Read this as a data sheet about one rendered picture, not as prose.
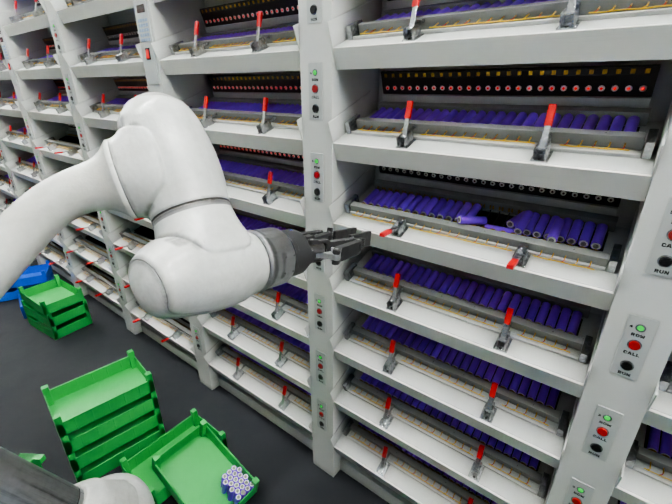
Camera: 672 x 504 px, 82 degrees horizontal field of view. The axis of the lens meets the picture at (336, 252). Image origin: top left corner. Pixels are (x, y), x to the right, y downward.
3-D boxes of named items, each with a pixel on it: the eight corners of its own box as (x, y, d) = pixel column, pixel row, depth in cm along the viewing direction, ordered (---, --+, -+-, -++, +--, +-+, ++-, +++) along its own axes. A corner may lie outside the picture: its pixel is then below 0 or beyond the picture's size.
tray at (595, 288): (608, 311, 68) (622, 272, 62) (336, 236, 102) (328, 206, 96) (627, 243, 79) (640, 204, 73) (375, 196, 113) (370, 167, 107)
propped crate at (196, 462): (257, 491, 132) (260, 480, 128) (206, 542, 117) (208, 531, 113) (203, 430, 144) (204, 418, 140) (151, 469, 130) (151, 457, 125)
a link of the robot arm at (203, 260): (284, 287, 51) (252, 195, 52) (176, 322, 39) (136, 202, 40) (238, 305, 58) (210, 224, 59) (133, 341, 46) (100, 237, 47)
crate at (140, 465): (153, 510, 126) (148, 494, 123) (123, 475, 137) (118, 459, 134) (228, 447, 148) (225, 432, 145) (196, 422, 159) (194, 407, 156)
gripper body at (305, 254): (257, 271, 63) (296, 261, 70) (296, 286, 58) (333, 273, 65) (259, 226, 61) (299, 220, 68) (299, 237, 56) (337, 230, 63)
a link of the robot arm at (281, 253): (269, 301, 54) (298, 291, 58) (272, 238, 51) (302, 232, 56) (227, 283, 59) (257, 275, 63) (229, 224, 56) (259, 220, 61)
